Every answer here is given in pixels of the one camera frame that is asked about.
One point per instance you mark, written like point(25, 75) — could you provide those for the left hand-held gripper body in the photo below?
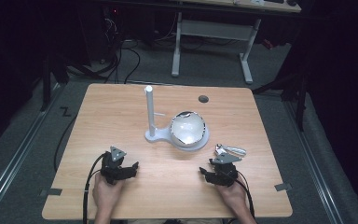
point(113, 169)

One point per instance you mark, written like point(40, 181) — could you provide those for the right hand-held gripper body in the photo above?
point(225, 172)

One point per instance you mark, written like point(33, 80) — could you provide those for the person's right hand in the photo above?
point(231, 197)

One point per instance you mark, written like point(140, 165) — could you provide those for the person's left hand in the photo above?
point(105, 196)

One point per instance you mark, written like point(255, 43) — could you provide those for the grey tape piece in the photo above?
point(51, 192)
point(283, 187)

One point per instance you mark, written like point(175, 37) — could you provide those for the white-legged wooden desk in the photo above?
point(217, 29)

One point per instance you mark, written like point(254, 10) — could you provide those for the white stand with post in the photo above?
point(149, 112)

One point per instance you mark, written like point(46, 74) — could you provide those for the metal floor rail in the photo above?
point(18, 161)
point(315, 161)

